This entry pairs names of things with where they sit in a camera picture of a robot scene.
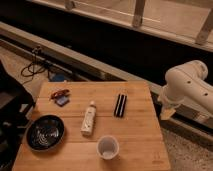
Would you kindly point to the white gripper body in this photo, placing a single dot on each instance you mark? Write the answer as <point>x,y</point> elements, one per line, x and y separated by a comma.
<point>167,112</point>

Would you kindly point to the white plastic bottle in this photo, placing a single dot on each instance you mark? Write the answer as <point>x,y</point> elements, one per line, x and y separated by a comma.
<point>89,118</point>

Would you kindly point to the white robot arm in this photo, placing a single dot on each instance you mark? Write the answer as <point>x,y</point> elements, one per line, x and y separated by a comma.
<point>185,81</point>

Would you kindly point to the black white striped block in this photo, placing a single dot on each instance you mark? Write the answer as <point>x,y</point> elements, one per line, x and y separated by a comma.
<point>120,105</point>

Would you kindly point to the translucent plastic cup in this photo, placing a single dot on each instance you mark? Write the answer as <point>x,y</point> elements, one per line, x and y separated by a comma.
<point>107,147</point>

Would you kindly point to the blue object under table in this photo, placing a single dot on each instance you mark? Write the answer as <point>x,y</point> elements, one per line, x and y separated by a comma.
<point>58,78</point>

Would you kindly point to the black bowl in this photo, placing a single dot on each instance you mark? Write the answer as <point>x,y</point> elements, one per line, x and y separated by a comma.
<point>45,133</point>

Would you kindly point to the black chair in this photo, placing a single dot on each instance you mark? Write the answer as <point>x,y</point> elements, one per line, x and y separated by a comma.
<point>15,102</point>

